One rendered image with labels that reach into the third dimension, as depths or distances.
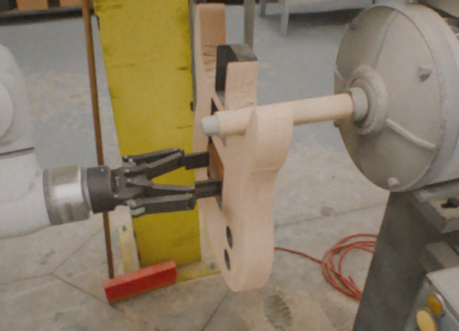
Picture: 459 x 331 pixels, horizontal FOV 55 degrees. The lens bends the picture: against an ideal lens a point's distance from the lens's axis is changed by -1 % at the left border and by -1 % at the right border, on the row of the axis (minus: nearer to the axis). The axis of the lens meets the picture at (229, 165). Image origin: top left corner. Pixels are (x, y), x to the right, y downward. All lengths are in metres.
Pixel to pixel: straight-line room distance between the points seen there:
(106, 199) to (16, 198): 0.12
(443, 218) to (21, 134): 0.60
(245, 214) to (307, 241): 1.57
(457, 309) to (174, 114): 1.17
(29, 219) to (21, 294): 1.44
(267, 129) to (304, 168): 2.13
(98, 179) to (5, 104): 0.17
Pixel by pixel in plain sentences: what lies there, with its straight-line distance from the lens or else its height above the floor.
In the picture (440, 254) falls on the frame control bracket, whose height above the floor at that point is 1.04.
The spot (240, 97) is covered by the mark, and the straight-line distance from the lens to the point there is 0.63.
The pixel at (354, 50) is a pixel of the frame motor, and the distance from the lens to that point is 0.66.
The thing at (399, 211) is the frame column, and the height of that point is 0.97.
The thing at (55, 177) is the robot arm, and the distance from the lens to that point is 0.71.
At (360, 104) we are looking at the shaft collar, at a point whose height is 1.26.
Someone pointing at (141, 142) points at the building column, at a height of 0.69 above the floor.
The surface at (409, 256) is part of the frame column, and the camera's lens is 0.92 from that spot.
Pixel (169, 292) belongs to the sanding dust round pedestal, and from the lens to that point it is 1.96.
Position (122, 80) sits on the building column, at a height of 0.93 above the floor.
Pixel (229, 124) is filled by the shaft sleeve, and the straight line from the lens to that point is 0.54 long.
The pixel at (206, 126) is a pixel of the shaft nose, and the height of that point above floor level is 1.26.
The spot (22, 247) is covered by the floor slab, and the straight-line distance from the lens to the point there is 2.33.
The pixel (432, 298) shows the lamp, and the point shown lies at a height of 1.11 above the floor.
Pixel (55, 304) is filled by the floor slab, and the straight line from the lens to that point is 2.04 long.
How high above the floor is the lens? 1.53
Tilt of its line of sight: 36 degrees down
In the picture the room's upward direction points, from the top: straight up
